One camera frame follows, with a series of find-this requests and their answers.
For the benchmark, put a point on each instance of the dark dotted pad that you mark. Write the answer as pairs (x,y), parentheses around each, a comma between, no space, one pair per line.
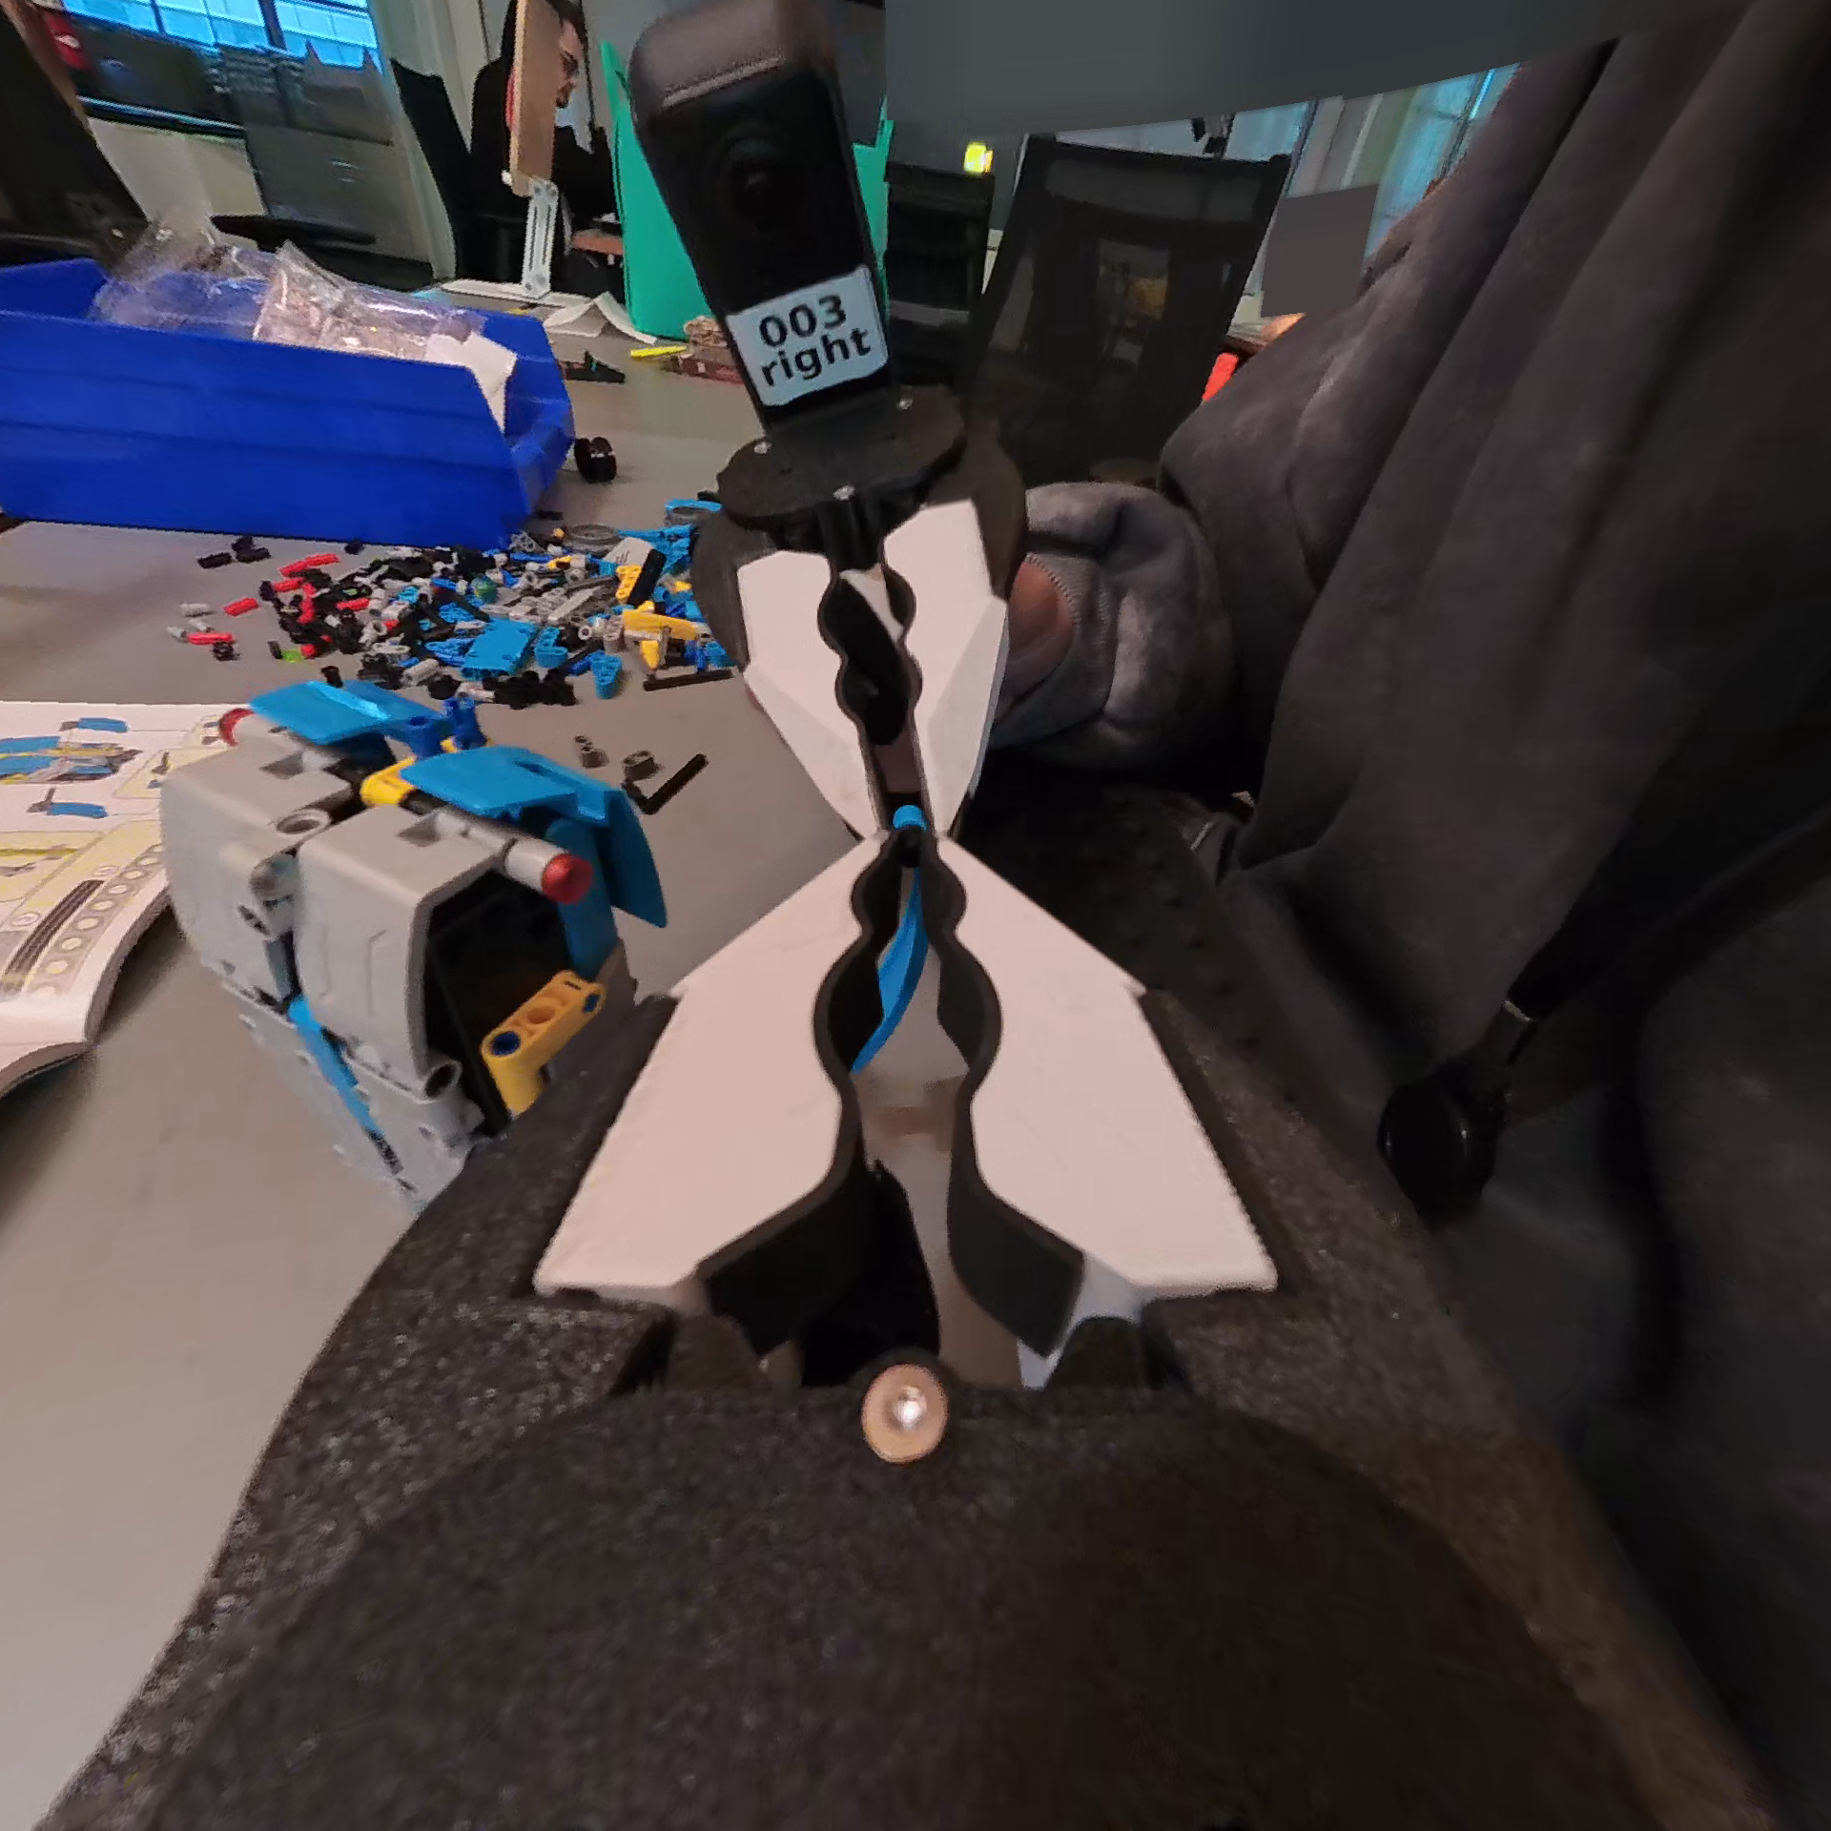
(1101,890)

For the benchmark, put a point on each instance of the blue plastic bin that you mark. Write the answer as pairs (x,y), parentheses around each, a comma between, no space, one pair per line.
(218,415)

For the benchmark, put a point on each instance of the clear parts bag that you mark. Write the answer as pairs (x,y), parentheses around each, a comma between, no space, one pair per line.
(358,310)
(157,273)

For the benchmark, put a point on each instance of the person's right forearm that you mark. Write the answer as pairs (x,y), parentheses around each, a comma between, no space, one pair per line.
(1146,620)

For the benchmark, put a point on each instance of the black mesh office chair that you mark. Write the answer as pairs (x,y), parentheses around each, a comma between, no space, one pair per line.
(1127,282)

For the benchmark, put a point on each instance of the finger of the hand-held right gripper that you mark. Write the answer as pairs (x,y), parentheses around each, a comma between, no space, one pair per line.
(959,642)
(787,661)

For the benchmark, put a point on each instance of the blue toy brick robot model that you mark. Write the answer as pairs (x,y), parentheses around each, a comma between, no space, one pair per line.
(358,890)

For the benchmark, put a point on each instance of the black round buckle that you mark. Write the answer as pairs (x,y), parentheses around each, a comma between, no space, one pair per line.
(1431,1142)

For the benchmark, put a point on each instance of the pile of loose toy bricks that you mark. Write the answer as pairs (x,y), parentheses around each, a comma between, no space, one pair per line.
(471,601)

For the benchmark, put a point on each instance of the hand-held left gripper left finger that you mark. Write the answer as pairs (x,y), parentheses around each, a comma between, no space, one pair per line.
(716,1142)

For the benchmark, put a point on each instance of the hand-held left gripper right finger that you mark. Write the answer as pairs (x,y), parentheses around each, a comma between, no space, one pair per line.
(1118,1142)

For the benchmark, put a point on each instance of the black toy wheel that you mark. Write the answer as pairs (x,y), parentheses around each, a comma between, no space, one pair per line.
(596,454)

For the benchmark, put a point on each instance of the white instruction booklet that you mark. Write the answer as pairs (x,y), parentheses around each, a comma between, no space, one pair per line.
(70,857)

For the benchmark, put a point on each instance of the black brick axle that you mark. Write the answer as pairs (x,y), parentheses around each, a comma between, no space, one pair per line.
(676,785)

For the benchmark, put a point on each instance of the person's right hand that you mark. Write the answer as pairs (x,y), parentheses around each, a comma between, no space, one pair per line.
(1040,625)

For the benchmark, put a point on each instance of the blue curved brick panel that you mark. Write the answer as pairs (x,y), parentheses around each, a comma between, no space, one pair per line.
(900,974)

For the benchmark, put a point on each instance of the grey desk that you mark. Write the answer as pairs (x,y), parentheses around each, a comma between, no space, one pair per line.
(144,1283)

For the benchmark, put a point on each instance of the wooden laptop stand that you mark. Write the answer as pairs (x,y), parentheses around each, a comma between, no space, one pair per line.
(535,86)

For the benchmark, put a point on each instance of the dark grey jacket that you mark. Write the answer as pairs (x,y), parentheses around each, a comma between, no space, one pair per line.
(1505,570)

